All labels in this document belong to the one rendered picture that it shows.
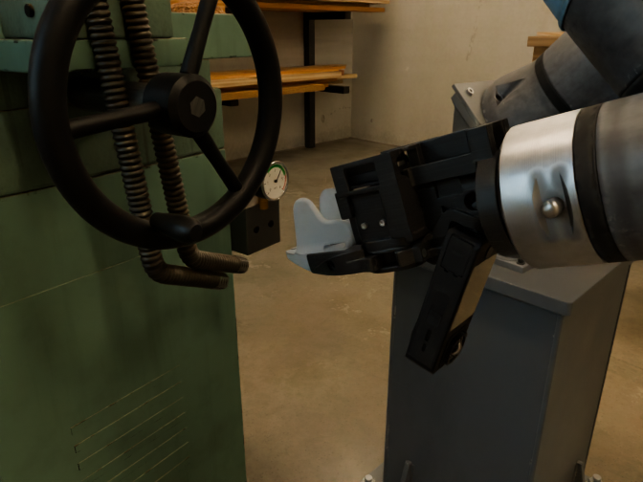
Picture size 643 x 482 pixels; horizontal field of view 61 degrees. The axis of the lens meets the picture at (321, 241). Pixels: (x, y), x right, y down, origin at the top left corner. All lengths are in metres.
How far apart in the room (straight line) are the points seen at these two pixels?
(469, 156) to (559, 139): 0.06
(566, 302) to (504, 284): 0.09
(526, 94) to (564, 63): 0.06
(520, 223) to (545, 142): 0.05
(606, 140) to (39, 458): 0.72
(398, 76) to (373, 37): 0.38
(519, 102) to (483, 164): 0.48
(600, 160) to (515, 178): 0.04
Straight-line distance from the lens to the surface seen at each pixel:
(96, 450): 0.87
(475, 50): 4.07
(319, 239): 0.43
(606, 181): 0.30
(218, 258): 0.72
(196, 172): 0.82
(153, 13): 0.65
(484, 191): 0.34
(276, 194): 0.86
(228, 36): 0.85
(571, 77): 0.79
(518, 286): 0.80
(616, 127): 0.31
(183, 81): 0.54
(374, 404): 1.43
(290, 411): 1.41
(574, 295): 0.80
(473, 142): 0.35
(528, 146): 0.33
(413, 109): 4.36
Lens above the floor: 0.88
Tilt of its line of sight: 21 degrees down
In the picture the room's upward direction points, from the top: straight up
